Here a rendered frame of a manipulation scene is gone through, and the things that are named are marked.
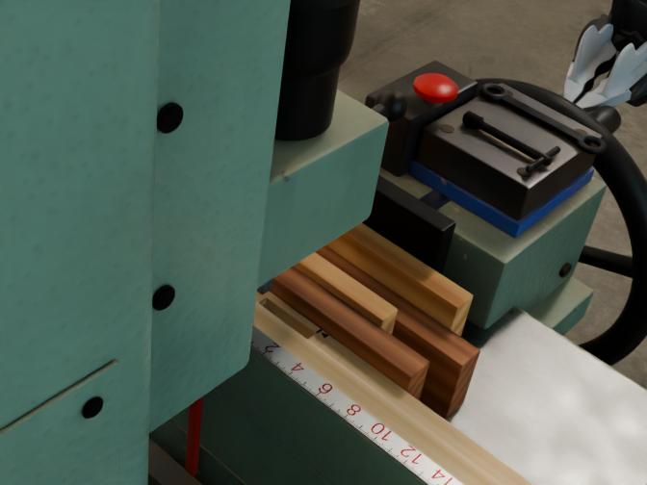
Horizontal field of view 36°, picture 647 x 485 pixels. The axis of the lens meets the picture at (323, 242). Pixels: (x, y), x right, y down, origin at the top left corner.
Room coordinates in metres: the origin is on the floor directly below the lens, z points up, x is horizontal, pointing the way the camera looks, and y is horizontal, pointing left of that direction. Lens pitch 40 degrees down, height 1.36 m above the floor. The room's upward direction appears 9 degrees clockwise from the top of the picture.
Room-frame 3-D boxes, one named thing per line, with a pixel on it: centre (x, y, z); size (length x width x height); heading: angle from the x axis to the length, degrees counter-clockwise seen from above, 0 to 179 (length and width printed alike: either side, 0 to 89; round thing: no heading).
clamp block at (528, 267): (0.59, -0.10, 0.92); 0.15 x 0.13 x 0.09; 54
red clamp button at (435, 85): (0.59, -0.06, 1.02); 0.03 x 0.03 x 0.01
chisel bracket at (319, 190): (0.43, 0.04, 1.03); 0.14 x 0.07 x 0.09; 144
